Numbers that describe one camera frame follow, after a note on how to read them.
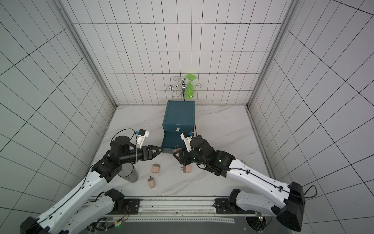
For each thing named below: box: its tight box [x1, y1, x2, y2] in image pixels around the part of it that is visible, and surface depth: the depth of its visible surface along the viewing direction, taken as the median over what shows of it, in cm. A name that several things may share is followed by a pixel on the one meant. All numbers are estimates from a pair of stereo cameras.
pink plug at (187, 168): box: [180, 164, 192, 173], surface depth 85 cm
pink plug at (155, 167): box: [151, 161, 161, 174], surface depth 87 cm
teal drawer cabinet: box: [161, 100, 196, 145], surface depth 86 cm
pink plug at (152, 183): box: [148, 175, 156, 189], surface depth 81 cm
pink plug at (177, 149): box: [172, 145, 182, 156], surface depth 70 cm
